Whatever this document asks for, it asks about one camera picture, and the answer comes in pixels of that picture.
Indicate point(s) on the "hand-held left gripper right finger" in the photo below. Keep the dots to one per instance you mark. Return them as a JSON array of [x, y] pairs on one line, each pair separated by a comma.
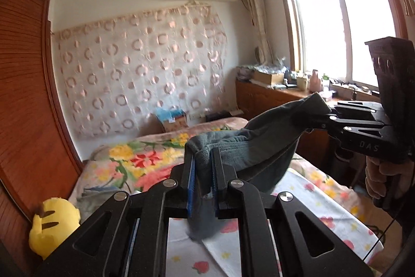
[[214, 176]]

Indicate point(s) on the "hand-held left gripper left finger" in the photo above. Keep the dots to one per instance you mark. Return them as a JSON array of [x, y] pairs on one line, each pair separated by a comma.
[[192, 186]]

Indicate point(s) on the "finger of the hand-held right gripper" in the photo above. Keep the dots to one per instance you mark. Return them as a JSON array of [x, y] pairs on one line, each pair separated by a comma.
[[356, 107], [350, 131]]

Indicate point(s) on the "teal shorts pants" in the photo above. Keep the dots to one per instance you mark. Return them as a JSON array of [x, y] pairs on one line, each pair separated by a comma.
[[246, 153]]

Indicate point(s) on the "person's right hand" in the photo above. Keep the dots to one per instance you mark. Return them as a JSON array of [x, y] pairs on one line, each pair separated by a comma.
[[377, 179]]

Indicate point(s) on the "pink bottle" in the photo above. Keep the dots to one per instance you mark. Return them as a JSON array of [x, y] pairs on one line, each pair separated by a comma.
[[315, 82]]

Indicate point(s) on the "bright floral blanket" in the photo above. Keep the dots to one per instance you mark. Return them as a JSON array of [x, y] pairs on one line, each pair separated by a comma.
[[146, 163]]

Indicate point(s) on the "cardboard box with blue bag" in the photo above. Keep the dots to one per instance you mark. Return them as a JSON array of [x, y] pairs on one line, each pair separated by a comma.
[[170, 119]]

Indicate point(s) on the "wooden framed window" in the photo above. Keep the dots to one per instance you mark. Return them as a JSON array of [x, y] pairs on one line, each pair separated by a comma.
[[337, 30]]

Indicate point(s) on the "long wooden cabinet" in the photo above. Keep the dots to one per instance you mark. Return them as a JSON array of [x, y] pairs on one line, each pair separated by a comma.
[[259, 98]]

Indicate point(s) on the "white strawberry print bedsheet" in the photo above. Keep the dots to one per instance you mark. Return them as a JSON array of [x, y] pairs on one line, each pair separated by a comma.
[[324, 218]]

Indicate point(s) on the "flat cardboard box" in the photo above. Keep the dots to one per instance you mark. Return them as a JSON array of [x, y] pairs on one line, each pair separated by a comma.
[[267, 76]]

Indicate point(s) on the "circle patterned sheer curtain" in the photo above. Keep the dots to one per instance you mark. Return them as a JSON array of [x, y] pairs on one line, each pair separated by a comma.
[[139, 69]]

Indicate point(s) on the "cream window curtain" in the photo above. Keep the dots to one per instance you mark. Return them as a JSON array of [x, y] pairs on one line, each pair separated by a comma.
[[257, 14]]

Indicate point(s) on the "yellow plush toy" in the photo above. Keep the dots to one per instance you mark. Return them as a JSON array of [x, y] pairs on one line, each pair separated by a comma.
[[53, 225]]

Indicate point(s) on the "brown slatted wooden wardrobe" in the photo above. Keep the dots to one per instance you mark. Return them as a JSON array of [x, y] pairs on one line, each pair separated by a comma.
[[29, 101]]

